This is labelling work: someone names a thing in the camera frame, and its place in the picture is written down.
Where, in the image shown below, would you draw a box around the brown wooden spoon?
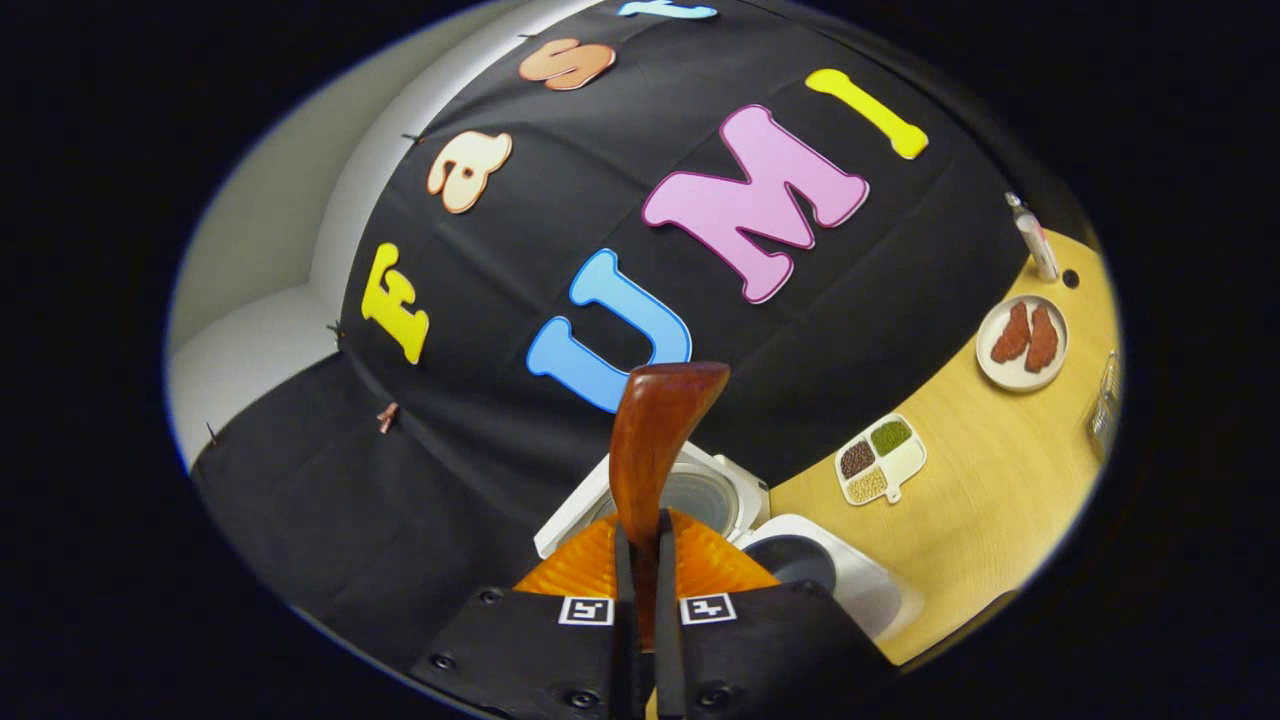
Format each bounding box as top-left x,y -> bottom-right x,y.
608,362 -> 732,651

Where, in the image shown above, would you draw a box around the white round plate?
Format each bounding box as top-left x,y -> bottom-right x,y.
976,295 -> 1069,392

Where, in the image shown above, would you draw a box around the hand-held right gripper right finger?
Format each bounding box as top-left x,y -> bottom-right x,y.
655,506 -> 898,720

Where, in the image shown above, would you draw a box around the clear bottle pink label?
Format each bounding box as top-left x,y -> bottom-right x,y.
1005,192 -> 1059,283

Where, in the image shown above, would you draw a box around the white divided bean dish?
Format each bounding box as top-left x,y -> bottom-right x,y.
835,413 -> 928,507

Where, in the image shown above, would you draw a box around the white rice cooker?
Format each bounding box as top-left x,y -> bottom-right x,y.
533,440 -> 926,641

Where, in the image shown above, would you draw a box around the red meat piece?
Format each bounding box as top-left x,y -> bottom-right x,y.
1025,305 -> 1059,374
990,302 -> 1033,365

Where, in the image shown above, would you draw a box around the black backdrop cloth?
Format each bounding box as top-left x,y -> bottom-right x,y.
190,0 -> 1101,681

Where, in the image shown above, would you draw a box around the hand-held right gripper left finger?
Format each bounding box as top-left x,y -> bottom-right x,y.
410,510 -> 641,720

